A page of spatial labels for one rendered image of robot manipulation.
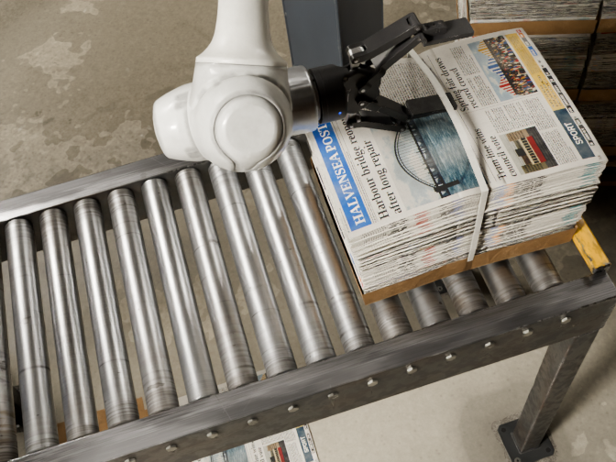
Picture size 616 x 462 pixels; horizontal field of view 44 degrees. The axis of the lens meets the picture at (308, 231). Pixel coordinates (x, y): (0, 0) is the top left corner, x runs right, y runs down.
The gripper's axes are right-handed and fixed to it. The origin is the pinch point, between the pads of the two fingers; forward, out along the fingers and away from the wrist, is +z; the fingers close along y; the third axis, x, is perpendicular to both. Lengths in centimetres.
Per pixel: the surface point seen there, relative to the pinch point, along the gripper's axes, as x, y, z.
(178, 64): -135, 117, -29
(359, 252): 15.3, 16.9, -17.8
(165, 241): -8, 38, -45
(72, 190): -26, 39, -59
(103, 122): -118, 120, -59
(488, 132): 5.7, 9.0, 4.5
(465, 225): 14.8, 17.5, -1.4
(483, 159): 10.0, 9.1, 1.9
